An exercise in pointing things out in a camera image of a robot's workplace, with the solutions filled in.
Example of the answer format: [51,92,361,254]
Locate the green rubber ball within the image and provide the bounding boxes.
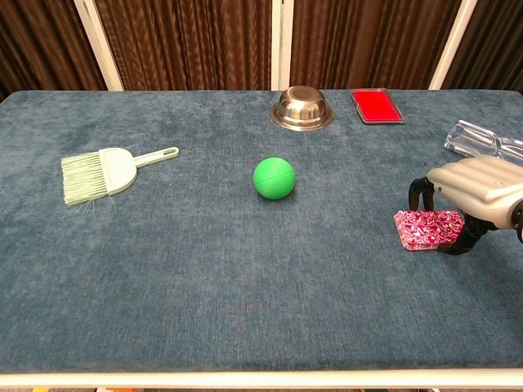
[252,156,296,202]

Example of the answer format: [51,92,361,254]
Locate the white table frame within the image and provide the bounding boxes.
[0,368,523,390]

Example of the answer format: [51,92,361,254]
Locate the pale green hand brush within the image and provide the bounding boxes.
[60,145,181,214]

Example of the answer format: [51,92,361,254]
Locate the pink patterned card stack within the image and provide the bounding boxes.
[392,208,467,251]

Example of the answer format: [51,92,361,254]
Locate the brown pleated partition panel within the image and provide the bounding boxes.
[428,0,523,91]
[0,0,124,103]
[281,0,478,91]
[74,0,283,92]

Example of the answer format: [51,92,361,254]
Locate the blue velvet table cloth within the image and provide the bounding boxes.
[0,89,523,375]

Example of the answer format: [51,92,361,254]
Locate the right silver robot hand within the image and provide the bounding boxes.
[409,154,523,256]

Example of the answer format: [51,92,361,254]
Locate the upturned stainless steel bowl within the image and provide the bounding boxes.
[269,85,336,132]

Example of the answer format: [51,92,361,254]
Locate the red ink pad box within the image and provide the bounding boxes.
[350,87,406,126]

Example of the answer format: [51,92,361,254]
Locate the clear plastic water bottle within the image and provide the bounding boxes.
[443,119,523,163]

